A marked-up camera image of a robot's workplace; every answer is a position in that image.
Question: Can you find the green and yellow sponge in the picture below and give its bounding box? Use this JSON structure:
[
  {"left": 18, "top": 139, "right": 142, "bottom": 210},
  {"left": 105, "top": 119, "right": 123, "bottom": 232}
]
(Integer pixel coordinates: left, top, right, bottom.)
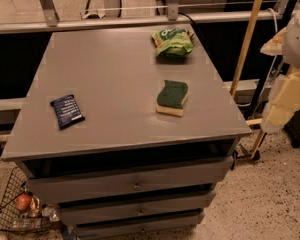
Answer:
[{"left": 156, "top": 80, "right": 189, "bottom": 117}]

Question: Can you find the middle grey drawer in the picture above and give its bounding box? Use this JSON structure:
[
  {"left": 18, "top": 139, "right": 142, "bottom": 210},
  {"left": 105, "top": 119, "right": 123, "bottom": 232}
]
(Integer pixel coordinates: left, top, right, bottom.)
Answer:
[{"left": 58, "top": 187, "right": 215, "bottom": 225}]

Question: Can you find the black wire basket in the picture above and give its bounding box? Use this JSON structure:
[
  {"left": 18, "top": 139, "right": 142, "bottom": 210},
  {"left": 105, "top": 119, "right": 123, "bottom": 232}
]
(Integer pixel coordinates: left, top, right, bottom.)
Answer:
[{"left": 0, "top": 167, "right": 63, "bottom": 234}]

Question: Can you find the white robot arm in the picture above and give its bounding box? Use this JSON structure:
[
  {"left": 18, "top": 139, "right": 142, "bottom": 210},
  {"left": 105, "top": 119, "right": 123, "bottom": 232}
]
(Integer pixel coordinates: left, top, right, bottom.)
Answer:
[{"left": 261, "top": 10, "right": 300, "bottom": 133}]

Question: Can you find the black cable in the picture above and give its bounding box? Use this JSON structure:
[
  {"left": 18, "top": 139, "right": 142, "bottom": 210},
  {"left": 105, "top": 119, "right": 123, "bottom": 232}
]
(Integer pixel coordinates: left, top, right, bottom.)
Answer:
[{"left": 178, "top": 12, "right": 209, "bottom": 52}]

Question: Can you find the red apple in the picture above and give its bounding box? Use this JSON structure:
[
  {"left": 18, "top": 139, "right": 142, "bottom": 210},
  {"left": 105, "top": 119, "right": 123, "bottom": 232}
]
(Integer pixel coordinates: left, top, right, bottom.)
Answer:
[{"left": 15, "top": 193, "right": 32, "bottom": 212}]

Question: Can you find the grey drawer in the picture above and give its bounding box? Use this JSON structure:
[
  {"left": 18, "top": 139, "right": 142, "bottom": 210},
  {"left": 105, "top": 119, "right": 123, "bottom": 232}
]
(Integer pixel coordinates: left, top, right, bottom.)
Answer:
[
  {"left": 75, "top": 209, "right": 204, "bottom": 239},
  {"left": 26, "top": 156, "right": 233, "bottom": 204},
  {"left": 58, "top": 187, "right": 215, "bottom": 225}
]

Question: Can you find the green chip bag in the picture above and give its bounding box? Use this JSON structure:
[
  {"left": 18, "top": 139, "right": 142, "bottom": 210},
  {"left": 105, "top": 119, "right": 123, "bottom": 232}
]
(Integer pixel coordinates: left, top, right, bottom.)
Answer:
[{"left": 151, "top": 28, "right": 194, "bottom": 57}]

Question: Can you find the bottom grey drawer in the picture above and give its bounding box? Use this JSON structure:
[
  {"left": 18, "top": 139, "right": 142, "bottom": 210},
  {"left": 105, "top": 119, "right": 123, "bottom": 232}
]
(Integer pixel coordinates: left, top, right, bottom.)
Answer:
[{"left": 75, "top": 209, "right": 204, "bottom": 239}]

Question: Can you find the top grey drawer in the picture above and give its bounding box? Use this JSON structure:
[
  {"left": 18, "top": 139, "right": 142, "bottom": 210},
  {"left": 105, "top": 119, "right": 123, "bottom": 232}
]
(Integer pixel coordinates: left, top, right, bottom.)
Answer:
[{"left": 26, "top": 156, "right": 233, "bottom": 204}]

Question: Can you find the blue rxbar blueberry wrapper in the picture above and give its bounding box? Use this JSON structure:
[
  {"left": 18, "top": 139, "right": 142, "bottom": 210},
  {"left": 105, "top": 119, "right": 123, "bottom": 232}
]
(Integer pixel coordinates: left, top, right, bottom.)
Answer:
[{"left": 50, "top": 94, "right": 85, "bottom": 130}]

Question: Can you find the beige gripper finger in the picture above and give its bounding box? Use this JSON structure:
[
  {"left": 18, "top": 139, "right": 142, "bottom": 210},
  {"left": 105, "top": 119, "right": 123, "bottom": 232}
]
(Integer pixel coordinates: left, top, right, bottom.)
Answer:
[
  {"left": 260, "top": 28, "right": 286, "bottom": 56},
  {"left": 261, "top": 68, "right": 300, "bottom": 133}
]

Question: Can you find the grey drawer cabinet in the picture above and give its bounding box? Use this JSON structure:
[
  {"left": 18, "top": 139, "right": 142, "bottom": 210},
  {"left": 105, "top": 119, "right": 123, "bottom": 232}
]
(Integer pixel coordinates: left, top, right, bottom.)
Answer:
[{"left": 0, "top": 24, "right": 253, "bottom": 240}]

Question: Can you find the grey metal rail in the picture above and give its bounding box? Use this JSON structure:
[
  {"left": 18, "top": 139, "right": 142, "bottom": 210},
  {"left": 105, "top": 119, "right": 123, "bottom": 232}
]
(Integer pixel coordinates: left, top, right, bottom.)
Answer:
[{"left": 0, "top": 10, "right": 284, "bottom": 36}]

